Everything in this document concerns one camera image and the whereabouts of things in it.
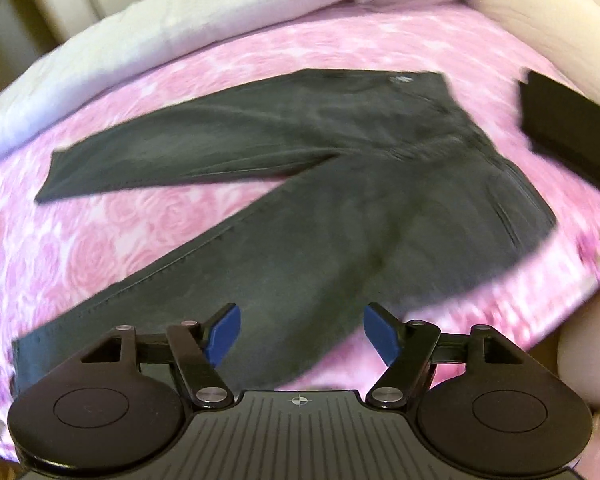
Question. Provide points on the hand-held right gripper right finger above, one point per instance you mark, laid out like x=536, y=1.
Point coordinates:
x=380, y=335

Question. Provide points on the pink floral blanket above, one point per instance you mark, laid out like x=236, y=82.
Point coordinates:
x=130, y=230

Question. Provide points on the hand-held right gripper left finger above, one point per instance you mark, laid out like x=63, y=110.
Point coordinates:
x=225, y=334

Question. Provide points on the dark grey jeans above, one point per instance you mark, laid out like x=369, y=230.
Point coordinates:
x=380, y=210

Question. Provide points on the black cloth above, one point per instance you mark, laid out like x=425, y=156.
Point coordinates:
x=565, y=120

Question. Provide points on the white ribbed quilt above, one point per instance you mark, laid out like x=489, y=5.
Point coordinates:
x=130, y=35

